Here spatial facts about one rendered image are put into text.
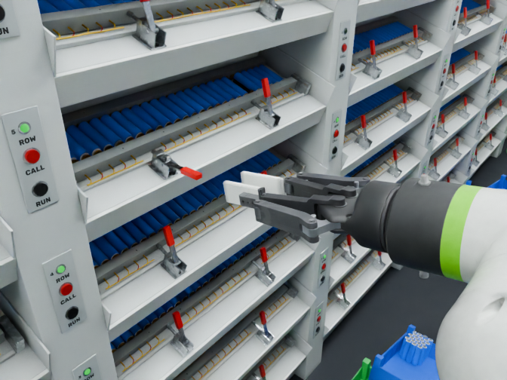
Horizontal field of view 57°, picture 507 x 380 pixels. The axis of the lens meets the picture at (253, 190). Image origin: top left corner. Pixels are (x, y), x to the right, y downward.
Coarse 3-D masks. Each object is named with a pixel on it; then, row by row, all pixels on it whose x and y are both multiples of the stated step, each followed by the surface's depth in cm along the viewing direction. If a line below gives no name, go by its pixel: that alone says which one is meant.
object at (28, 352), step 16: (0, 304) 69; (0, 320) 66; (16, 320) 66; (0, 336) 65; (16, 336) 65; (32, 336) 64; (0, 352) 66; (16, 352) 66; (32, 352) 67; (48, 352) 62; (0, 368) 64; (16, 368) 65; (32, 368) 65; (48, 368) 65
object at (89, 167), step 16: (288, 80) 102; (256, 96) 93; (272, 96) 98; (288, 96) 100; (208, 112) 85; (224, 112) 87; (176, 128) 79; (192, 128) 82; (128, 144) 72; (144, 144) 74; (160, 144) 77; (176, 144) 78; (96, 160) 68; (112, 160) 70; (128, 160) 73; (80, 176) 67
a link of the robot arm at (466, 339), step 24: (504, 264) 34; (480, 288) 33; (504, 288) 32; (456, 312) 33; (480, 312) 31; (504, 312) 30; (456, 336) 31; (480, 336) 30; (504, 336) 29; (456, 360) 31; (480, 360) 29; (504, 360) 28
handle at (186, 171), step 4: (168, 160) 72; (168, 164) 72; (172, 164) 72; (176, 164) 72; (176, 168) 71; (180, 168) 71; (184, 168) 70; (188, 168) 70; (180, 172) 70; (184, 172) 70; (188, 172) 69; (192, 172) 69; (196, 172) 69; (192, 176) 69; (196, 176) 68; (200, 176) 69
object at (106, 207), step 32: (224, 64) 98; (288, 64) 105; (320, 96) 103; (256, 128) 89; (288, 128) 95; (192, 160) 78; (224, 160) 82; (96, 192) 67; (128, 192) 69; (160, 192) 72; (96, 224) 64
